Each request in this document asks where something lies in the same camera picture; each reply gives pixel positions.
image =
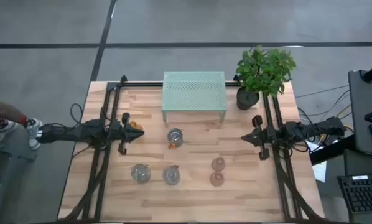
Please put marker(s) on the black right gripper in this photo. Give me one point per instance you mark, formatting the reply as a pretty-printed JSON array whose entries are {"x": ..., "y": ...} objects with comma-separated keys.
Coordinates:
[{"x": 263, "y": 137}]

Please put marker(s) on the tin candle holder orange tag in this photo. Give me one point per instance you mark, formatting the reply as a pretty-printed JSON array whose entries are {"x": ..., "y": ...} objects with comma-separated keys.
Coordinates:
[{"x": 175, "y": 137}]

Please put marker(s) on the white paper sheet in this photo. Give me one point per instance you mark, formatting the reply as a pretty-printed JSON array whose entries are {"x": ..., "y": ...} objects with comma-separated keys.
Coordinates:
[{"x": 320, "y": 171}]

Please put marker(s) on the pink glass candlestick holder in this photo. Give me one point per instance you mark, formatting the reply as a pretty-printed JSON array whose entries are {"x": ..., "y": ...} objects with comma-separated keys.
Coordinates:
[
  {"x": 216, "y": 179},
  {"x": 218, "y": 164}
]

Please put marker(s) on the person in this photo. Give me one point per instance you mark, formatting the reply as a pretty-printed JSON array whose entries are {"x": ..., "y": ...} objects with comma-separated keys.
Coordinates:
[{"x": 8, "y": 115}]

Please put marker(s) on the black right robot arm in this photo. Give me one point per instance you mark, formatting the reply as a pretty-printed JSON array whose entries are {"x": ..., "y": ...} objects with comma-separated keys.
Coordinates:
[{"x": 301, "y": 130}]

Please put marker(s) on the green perforated metal shelf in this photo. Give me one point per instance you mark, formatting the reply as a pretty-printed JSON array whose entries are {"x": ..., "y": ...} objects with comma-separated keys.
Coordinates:
[{"x": 193, "y": 90}]

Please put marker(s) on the black aluminium frame rail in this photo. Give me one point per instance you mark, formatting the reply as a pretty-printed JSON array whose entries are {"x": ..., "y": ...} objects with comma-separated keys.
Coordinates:
[
  {"x": 290, "y": 174},
  {"x": 280, "y": 174},
  {"x": 94, "y": 169},
  {"x": 142, "y": 84},
  {"x": 106, "y": 169}
]

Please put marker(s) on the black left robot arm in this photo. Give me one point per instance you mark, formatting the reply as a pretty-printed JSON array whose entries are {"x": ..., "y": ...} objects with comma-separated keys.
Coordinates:
[{"x": 67, "y": 133}]

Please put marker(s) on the black keyboard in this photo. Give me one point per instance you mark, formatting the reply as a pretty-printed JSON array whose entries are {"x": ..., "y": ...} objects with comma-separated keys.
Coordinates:
[{"x": 363, "y": 193}]

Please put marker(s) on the green leafy plant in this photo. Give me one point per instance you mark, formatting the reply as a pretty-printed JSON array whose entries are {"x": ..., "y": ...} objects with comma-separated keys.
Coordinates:
[{"x": 263, "y": 70}]

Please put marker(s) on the tin candle holder white tag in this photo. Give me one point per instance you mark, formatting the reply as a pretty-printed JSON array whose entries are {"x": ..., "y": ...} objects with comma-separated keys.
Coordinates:
[{"x": 171, "y": 175}]

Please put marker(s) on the tin candle holder green label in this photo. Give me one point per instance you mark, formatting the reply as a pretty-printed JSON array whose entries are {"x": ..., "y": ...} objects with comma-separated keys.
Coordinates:
[{"x": 141, "y": 173}]

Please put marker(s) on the grey side desk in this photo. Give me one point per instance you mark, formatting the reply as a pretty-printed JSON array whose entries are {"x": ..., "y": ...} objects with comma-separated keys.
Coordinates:
[{"x": 363, "y": 118}]

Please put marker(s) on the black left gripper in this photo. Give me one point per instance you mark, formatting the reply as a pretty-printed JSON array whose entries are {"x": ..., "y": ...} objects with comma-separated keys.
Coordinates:
[{"x": 123, "y": 133}]

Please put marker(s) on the amber glass candlestick holder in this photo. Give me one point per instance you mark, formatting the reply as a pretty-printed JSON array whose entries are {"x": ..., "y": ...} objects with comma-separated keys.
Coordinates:
[{"x": 138, "y": 125}]

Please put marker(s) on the black desk beam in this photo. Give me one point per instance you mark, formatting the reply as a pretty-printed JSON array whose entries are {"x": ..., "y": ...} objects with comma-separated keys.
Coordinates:
[{"x": 332, "y": 151}]

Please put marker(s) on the black plant pot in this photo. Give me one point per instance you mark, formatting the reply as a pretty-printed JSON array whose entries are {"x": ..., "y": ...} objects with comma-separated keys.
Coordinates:
[{"x": 246, "y": 100}]

